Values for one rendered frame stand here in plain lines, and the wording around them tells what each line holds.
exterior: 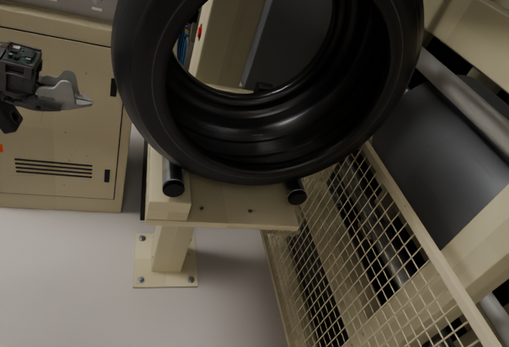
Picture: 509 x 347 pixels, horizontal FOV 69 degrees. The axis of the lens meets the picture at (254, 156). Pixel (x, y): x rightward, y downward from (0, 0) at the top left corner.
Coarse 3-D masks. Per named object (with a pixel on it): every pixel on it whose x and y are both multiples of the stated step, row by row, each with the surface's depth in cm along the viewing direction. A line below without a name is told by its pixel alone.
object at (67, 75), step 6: (66, 72) 68; (72, 72) 68; (42, 78) 68; (48, 78) 68; (54, 78) 68; (60, 78) 68; (66, 78) 68; (72, 78) 68; (42, 84) 68; (48, 84) 68; (54, 84) 69; (78, 90) 70; (78, 96) 70; (84, 96) 71
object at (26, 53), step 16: (0, 48) 61; (16, 48) 63; (32, 48) 65; (0, 64) 59; (16, 64) 60; (32, 64) 62; (0, 80) 61; (16, 80) 63; (32, 80) 63; (0, 96) 63; (16, 96) 63
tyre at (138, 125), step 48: (144, 0) 51; (192, 0) 50; (336, 0) 82; (384, 0) 56; (144, 48) 54; (336, 48) 90; (384, 48) 78; (144, 96) 59; (192, 96) 91; (240, 96) 96; (288, 96) 97; (336, 96) 92; (384, 96) 68; (192, 144) 68; (240, 144) 92; (288, 144) 91; (336, 144) 75
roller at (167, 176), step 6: (162, 156) 81; (162, 162) 79; (168, 162) 77; (162, 168) 78; (168, 168) 76; (174, 168) 76; (180, 168) 77; (162, 174) 77; (168, 174) 75; (174, 174) 75; (180, 174) 76; (162, 180) 75; (168, 180) 74; (174, 180) 73; (180, 180) 74; (162, 186) 74; (168, 186) 73; (174, 186) 74; (180, 186) 74; (168, 192) 74; (174, 192) 75; (180, 192) 75
